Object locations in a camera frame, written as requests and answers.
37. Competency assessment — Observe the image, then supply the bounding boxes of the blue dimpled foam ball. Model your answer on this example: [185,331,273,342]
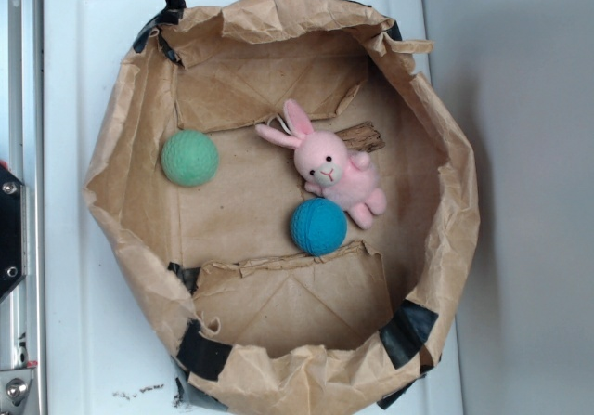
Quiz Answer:
[290,198,347,257]

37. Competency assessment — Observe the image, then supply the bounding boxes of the green dimpled foam ball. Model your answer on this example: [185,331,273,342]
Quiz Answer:
[161,130,219,187]

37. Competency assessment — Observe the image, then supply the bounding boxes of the pink plush bunny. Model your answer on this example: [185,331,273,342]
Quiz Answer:
[255,99,387,230]

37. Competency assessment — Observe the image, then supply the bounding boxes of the torn brown cardboard scrap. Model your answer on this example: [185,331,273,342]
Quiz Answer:
[336,121,385,153]

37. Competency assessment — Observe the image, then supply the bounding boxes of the brown paper bag bin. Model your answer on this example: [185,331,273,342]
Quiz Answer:
[84,0,480,414]

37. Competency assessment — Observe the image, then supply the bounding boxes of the black metal bracket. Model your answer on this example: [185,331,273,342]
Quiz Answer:
[0,162,25,301]

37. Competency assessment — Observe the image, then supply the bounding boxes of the aluminium frame rail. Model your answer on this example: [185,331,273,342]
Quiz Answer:
[1,0,47,414]

